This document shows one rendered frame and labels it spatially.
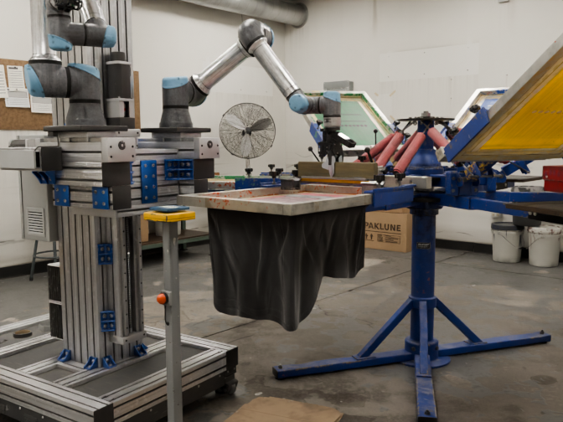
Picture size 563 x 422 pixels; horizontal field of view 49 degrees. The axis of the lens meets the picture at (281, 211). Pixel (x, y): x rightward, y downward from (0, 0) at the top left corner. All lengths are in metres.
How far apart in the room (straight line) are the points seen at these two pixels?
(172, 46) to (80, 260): 4.50
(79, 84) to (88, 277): 0.84
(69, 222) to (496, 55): 5.00
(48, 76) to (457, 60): 5.20
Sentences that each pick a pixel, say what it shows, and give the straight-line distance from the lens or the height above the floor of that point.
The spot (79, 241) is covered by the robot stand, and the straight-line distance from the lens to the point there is 2.79.
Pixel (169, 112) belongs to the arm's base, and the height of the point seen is 1.32.
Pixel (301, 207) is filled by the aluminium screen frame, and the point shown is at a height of 0.98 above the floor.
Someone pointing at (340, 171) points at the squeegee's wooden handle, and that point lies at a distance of 2.65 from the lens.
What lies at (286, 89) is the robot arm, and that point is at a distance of 2.59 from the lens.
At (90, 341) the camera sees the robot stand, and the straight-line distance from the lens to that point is 2.85.
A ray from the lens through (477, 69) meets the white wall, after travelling 6.86.
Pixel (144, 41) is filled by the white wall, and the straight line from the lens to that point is 6.79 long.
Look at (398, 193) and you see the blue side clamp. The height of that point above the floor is 0.98.
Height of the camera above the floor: 1.19
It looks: 6 degrees down
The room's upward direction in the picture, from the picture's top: straight up
